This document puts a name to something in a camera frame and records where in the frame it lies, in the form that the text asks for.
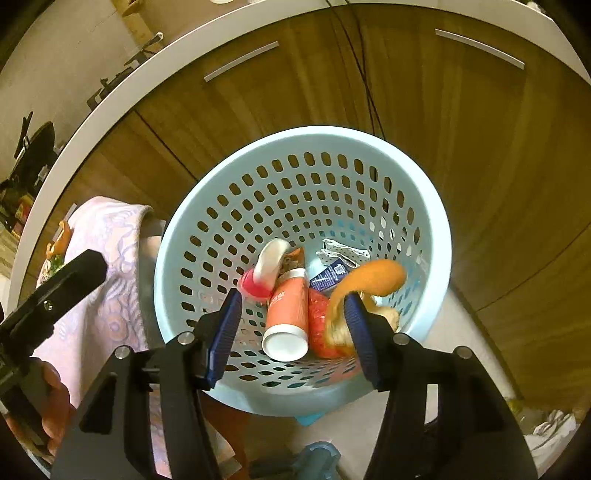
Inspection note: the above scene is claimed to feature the pink floral cloth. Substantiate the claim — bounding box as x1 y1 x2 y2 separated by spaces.
28 196 236 480

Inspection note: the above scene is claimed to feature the white crumpled cloth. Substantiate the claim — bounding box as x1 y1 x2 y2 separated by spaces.
531 408 578 437

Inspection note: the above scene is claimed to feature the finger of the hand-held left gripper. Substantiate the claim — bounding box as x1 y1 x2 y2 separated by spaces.
28 249 108 326

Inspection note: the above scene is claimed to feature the teal plastic stool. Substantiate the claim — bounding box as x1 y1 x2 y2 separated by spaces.
293 411 334 428

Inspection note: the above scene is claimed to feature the red plastic bag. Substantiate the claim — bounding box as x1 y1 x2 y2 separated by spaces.
307 291 356 360

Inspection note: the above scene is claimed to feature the orange white bottle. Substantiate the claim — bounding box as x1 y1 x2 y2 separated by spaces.
262 269 309 362

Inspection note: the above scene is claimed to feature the grey-blue plastic object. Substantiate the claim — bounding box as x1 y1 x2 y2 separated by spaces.
288 442 342 480

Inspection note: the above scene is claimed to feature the black wok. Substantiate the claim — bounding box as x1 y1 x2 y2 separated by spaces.
11 111 56 185

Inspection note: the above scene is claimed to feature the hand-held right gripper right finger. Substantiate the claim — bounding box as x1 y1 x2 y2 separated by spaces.
344 292 539 480

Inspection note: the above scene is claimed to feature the black power cable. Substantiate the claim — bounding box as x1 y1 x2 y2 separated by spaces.
330 0 385 137
344 0 389 139

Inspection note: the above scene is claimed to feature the pink white tube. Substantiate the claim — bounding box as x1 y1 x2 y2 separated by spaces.
238 237 291 301

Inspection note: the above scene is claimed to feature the light blue perforated plastic basket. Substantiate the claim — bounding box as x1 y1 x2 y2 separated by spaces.
153 126 453 416

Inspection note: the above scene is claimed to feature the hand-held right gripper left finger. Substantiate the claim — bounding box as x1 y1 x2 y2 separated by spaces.
51 288 243 480

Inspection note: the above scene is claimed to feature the white dotted wrapper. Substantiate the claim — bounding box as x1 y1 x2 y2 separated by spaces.
316 239 370 268

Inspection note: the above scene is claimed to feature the wooden cabinet door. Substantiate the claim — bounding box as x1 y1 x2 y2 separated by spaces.
351 0 591 315
18 111 200 296
134 9 366 195
475 222 591 411

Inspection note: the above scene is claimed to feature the person's left hand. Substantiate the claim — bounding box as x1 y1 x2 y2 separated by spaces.
34 357 78 455

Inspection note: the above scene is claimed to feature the orange vegetable scrap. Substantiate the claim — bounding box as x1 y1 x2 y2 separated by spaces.
45 222 73 269

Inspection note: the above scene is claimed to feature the dark sauce bottle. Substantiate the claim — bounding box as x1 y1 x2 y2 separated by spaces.
4 194 33 232

